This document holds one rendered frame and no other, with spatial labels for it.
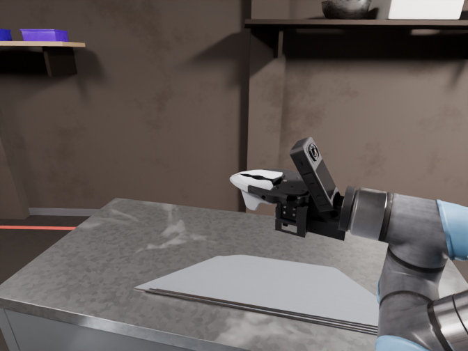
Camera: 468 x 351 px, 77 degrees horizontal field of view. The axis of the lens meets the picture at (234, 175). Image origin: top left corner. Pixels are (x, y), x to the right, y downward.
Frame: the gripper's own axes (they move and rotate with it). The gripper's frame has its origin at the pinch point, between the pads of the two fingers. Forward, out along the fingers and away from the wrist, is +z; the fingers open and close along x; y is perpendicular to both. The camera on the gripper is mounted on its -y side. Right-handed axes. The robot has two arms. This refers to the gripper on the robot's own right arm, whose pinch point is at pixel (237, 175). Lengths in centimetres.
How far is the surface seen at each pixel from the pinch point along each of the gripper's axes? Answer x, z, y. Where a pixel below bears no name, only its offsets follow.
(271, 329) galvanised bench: 0.2, -6.8, 40.9
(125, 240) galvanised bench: 10, 51, 42
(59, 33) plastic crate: 123, 212, -18
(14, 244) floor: 49, 265, 152
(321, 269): 24, -13, 42
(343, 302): 14.2, -21.0, 40.6
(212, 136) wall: 188, 124, 80
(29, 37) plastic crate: 109, 228, -17
